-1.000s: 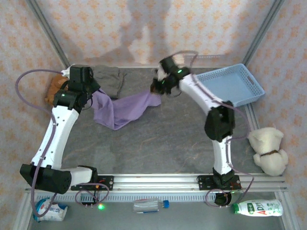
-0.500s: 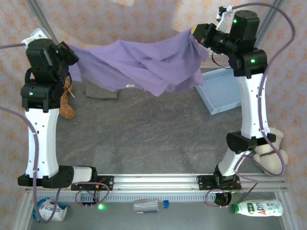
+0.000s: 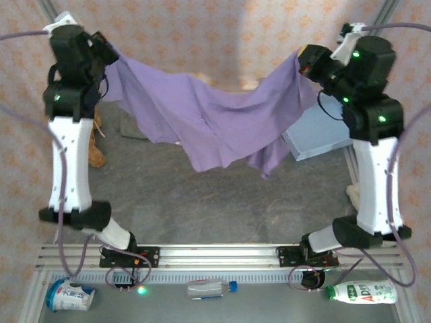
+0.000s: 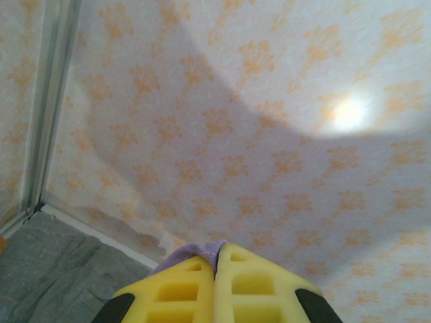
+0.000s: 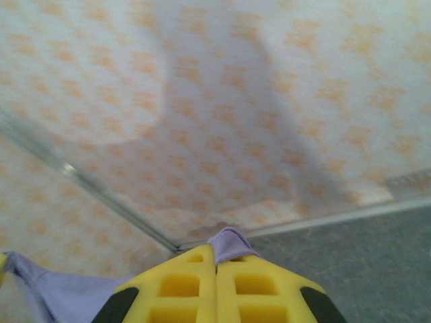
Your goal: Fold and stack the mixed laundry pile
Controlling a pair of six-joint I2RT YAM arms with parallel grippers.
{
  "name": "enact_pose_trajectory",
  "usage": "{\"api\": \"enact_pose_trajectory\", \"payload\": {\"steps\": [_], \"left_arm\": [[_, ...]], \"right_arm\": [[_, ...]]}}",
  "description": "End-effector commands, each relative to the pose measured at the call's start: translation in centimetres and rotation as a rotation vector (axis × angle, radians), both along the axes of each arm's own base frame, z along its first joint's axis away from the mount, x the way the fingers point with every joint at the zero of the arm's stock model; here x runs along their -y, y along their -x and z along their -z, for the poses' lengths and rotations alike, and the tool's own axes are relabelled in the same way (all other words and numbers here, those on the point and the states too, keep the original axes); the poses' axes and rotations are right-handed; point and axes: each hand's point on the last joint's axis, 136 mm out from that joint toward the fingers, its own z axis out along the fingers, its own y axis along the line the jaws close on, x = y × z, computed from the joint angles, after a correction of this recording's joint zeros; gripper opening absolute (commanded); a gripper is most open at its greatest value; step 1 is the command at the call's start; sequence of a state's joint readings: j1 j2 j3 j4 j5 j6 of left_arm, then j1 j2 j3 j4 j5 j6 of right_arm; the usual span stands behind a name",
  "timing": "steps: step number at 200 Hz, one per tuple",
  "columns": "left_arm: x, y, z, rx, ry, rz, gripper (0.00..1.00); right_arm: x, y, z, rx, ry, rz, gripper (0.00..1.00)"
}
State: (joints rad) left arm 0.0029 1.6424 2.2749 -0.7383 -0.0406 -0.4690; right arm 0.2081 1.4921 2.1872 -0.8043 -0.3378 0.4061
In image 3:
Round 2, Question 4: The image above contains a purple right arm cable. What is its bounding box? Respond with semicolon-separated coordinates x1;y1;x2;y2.
288;22;431;292

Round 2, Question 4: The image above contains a clear bottle with blue cap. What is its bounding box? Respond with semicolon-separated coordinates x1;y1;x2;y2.
187;281;239;300

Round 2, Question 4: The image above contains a grey garment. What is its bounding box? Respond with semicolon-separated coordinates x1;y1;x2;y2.
119;112;152;141

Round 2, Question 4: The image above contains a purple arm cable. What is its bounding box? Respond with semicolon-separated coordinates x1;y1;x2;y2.
288;22;431;292
0;29;152;291

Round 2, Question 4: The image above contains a white plush toy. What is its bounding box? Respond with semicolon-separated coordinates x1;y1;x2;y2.
345;183;363;211

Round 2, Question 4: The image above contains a blue plastic basket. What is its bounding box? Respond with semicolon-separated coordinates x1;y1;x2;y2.
281;90;354;162

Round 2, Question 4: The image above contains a purple t-shirt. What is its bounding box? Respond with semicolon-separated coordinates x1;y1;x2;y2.
100;43;324;181

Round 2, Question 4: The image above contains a white blue yogurt cup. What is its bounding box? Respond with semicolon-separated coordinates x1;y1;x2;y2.
46;277;96;313

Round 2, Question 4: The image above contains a brown plush toy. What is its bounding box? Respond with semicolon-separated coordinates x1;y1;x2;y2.
88;107;107;168

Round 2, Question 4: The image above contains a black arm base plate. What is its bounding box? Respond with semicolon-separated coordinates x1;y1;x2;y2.
99;246;160;268
275;245;339;268

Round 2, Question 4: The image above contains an aluminium mounting rail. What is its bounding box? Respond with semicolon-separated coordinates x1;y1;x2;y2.
35;244;404;270

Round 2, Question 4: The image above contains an aluminium frame post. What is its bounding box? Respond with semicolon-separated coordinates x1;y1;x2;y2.
368;0;401;34
36;0;57;20

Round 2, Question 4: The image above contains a white bottle with green cap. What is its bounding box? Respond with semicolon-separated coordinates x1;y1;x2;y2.
325;279;399;306

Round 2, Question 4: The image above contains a black controller box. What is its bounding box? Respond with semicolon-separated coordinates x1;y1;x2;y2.
112;273;149;296
301;268;328;290

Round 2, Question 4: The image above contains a white slotted cable duct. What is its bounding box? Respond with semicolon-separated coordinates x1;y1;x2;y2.
50;271;333;284

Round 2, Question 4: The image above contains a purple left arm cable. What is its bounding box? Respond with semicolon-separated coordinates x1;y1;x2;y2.
0;29;152;291

